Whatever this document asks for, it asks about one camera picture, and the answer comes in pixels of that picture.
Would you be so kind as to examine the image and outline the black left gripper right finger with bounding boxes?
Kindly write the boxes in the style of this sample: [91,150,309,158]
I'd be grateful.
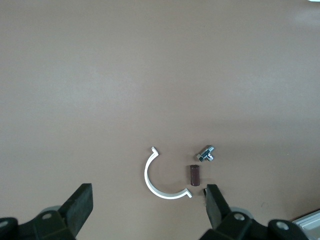
[199,184,310,240]

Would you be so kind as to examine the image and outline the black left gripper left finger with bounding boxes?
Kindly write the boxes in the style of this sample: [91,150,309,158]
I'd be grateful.
[0,183,94,240]

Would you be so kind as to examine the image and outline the white drawer cabinet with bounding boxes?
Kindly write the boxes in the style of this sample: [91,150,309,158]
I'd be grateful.
[291,209,320,240]

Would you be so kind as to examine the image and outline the dark brown rectangular block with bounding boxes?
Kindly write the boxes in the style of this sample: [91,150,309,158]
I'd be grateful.
[189,164,202,187]

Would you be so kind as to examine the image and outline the chrome metal pipe fitting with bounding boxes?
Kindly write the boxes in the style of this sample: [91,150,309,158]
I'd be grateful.
[195,144,216,163]

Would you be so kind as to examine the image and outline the brown table cover mat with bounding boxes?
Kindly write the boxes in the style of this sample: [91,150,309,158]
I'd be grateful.
[0,0,320,240]

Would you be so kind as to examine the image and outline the white plastic half-ring clamp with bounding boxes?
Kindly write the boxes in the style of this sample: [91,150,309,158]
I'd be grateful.
[144,146,193,200]

